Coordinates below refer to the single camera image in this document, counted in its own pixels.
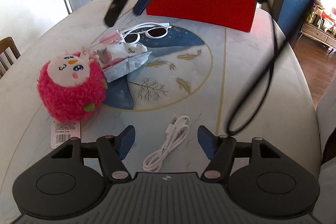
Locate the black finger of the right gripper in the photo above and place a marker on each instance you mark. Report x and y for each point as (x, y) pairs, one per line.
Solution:
(114, 11)

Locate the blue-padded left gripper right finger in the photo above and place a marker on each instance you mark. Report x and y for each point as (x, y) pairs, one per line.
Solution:
(220, 151)

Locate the brown wooden chair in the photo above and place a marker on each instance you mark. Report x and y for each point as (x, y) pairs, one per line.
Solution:
(9, 54)

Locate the white barcode tag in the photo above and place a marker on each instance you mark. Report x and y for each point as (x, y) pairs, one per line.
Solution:
(62, 131)

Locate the white grey snack pouch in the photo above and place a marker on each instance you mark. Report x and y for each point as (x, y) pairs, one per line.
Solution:
(119, 59)

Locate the white frame sunglasses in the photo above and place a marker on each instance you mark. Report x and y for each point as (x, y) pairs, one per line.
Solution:
(150, 29)

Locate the pink plush owl toy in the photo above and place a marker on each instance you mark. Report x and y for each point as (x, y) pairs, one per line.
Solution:
(72, 87)

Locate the red cardboard box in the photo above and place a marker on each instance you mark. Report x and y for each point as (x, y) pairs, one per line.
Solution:
(236, 14)

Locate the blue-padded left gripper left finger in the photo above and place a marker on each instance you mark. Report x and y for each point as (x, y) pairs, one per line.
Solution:
(112, 150)

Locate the pink face mask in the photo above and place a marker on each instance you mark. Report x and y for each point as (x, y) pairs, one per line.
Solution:
(114, 36)

